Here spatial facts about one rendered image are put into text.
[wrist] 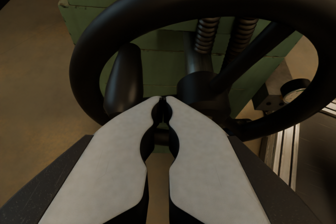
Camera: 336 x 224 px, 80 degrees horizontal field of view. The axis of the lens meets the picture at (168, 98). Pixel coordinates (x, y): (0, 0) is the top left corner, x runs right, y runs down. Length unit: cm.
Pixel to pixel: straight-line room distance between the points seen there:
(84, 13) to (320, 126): 106
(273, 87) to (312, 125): 61
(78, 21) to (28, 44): 125
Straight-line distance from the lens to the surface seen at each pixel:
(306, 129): 112
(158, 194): 102
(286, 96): 51
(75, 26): 42
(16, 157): 122
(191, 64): 25
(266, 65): 51
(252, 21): 25
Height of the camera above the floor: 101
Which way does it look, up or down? 58 degrees down
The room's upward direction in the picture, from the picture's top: 9 degrees clockwise
